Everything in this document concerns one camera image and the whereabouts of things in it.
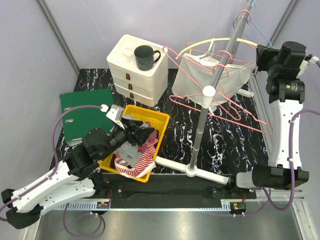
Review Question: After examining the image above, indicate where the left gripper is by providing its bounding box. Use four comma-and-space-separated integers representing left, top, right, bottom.
99, 117, 155, 161

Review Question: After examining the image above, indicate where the maroon tank top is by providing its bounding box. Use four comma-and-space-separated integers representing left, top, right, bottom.
138, 130, 159, 153

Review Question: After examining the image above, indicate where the grey sock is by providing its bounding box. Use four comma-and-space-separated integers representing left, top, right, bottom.
117, 112, 146, 168

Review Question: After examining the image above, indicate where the light blue wire hanger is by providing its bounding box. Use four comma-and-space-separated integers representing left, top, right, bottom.
232, 0, 276, 50

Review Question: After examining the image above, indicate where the red white striped tank top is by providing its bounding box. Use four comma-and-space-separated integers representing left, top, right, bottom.
114, 139, 158, 179

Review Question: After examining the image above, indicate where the pink hanger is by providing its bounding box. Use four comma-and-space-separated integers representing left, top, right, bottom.
184, 9, 258, 66
162, 46, 242, 121
169, 65, 273, 136

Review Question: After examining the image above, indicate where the pink hanger top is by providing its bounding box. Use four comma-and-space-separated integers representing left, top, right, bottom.
162, 46, 242, 121

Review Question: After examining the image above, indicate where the cream plastic hanger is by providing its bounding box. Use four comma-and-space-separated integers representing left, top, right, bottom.
176, 37, 260, 61

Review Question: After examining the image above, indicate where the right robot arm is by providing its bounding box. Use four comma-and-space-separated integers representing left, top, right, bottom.
227, 41, 310, 199

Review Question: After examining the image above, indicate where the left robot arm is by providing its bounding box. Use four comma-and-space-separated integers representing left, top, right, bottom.
1, 119, 156, 230

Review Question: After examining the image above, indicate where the yellow plastic tray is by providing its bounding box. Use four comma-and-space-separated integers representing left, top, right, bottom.
99, 104, 170, 183

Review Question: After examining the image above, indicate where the white drawer unit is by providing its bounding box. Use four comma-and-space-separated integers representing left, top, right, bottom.
106, 34, 168, 107

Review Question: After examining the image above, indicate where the grey clothes rack pole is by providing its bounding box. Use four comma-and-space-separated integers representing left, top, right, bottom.
189, 0, 254, 170

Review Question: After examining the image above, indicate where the white rack base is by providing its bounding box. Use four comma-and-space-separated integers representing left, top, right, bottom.
155, 156, 229, 185

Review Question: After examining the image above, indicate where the dark green mug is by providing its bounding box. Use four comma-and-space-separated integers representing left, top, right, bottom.
133, 45, 161, 71

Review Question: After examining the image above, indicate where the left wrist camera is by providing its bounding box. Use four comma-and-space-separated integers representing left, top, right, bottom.
100, 104, 125, 129

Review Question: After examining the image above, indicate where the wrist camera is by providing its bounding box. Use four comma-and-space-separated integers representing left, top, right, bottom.
298, 54, 320, 76
100, 104, 125, 129

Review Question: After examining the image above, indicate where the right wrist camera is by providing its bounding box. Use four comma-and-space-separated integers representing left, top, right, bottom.
298, 54, 320, 76

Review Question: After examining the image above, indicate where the green ring binder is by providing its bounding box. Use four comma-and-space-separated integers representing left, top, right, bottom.
60, 88, 115, 147

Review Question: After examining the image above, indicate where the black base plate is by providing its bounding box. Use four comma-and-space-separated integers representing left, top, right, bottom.
102, 172, 257, 210

